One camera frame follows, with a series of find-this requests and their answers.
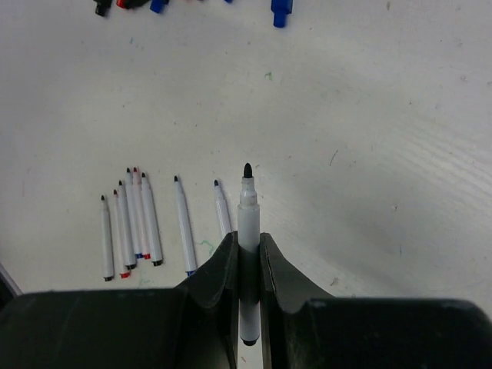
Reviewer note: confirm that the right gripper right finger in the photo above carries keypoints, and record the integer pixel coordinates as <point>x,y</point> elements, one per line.
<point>303,326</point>

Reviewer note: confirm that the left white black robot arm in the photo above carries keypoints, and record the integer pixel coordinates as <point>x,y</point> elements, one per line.
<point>9,289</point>

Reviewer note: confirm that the black pen cap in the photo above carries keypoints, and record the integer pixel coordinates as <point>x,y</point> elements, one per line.
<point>133,4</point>
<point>102,7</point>

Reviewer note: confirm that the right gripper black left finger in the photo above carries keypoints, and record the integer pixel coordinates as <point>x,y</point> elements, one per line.
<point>192,325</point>

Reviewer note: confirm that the black capped pen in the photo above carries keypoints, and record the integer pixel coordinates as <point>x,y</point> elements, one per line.
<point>129,255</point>
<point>106,242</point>
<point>151,222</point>
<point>248,246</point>

